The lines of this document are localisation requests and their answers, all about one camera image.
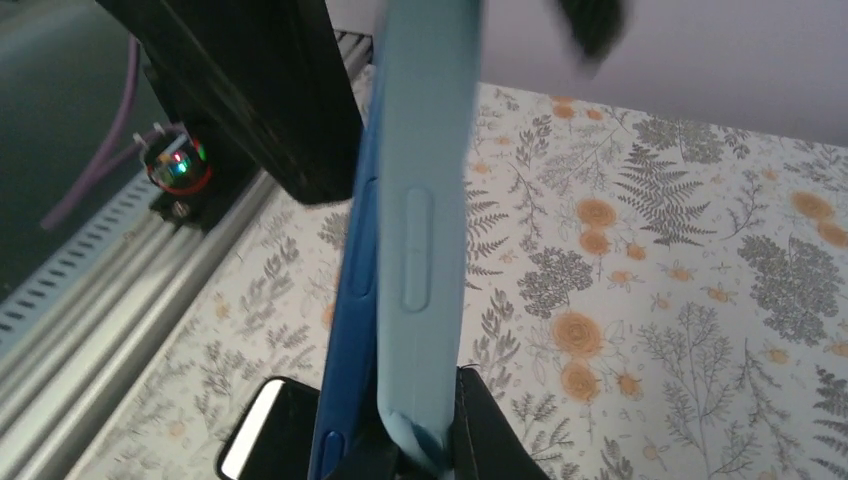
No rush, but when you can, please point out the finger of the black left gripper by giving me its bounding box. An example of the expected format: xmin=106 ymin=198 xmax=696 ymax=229
xmin=552 ymin=0 xmax=630 ymax=67
xmin=104 ymin=1 xmax=362 ymax=205

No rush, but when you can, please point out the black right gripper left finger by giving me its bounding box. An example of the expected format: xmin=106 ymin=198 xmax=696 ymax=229
xmin=341 ymin=423 xmax=424 ymax=480

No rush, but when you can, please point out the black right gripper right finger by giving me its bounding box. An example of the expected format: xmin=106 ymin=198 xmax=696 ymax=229
xmin=451 ymin=367 xmax=548 ymax=480

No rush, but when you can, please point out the blue phone with black screen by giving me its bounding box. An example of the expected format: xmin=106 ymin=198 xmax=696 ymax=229
xmin=308 ymin=97 xmax=382 ymax=479

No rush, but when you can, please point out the light blue phone case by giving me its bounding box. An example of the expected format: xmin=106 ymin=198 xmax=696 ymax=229
xmin=371 ymin=0 xmax=483 ymax=479

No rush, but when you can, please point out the black phone on mat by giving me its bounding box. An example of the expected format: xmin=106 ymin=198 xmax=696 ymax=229
xmin=215 ymin=376 xmax=319 ymax=480

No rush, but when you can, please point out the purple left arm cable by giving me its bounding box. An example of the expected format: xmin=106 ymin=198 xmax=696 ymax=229
xmin=39 ymin=36 xmax=187 ymax=232

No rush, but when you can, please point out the slotted grey cable duct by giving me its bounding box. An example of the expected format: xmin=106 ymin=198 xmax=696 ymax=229
xmin=1 ymin=173 xmax=159 ymax=356

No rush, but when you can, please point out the aluminium mounting rail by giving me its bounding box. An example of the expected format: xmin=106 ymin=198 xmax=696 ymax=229
xmin=0 ymin=29 xmax=376 ymax=480

